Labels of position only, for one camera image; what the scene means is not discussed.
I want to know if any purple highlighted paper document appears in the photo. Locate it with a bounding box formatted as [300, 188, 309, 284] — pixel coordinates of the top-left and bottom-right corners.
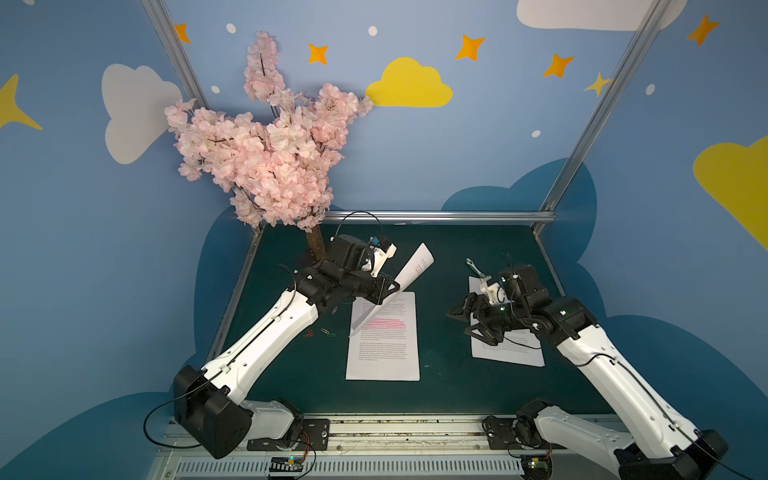
[349, 243, 434, 337]

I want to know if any pink highlighted paper document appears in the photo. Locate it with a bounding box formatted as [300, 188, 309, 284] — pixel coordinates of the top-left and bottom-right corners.
[345, 292, 421, 382]

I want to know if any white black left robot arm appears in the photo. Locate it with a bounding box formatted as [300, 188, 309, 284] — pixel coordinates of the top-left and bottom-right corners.
[172, 234, 401, 459]

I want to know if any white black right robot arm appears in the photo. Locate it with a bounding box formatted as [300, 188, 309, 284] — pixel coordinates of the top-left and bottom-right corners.
[447, 265, 728, 479]

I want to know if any right circuit board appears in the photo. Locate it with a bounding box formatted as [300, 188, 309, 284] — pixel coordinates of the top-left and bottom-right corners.
[520, 456, 553, 480]

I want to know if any pink cherry blossom tree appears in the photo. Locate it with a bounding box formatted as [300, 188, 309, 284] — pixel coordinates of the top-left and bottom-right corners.
[164, 31, 374, 260]

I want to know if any left green circuit board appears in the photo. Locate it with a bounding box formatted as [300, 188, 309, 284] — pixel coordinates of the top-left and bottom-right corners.
[266, 456, 306, 479]

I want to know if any small wooden handled brush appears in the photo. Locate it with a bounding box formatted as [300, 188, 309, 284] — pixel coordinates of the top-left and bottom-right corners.
[465, 258, 491, 282]

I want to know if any aluminium back frame bar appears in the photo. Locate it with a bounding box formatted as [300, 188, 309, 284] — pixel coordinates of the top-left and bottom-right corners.
[325, 211, 556, 224]

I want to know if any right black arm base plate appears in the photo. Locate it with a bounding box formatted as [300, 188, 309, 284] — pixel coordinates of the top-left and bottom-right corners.
[481, 415, 565, 450]

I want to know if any aluminium right frame post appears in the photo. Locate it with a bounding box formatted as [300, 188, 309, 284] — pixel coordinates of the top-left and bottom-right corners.
[532, 0, 673, 238]

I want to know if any aluminium frame post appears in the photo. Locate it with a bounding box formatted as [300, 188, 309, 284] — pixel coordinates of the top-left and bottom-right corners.
[141, 0, 209, 108]
[532, 0, 673, 238]

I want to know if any aluminium front rail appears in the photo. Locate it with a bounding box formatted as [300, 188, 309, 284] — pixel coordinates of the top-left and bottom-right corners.
[148, 414, 612, 479]

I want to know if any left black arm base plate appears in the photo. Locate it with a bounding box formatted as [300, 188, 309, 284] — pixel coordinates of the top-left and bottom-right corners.
[247, 418, 331, 451]

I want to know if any aluminium left frame post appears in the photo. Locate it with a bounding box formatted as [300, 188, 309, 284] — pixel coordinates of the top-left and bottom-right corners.
[141, 0, 209, 108]

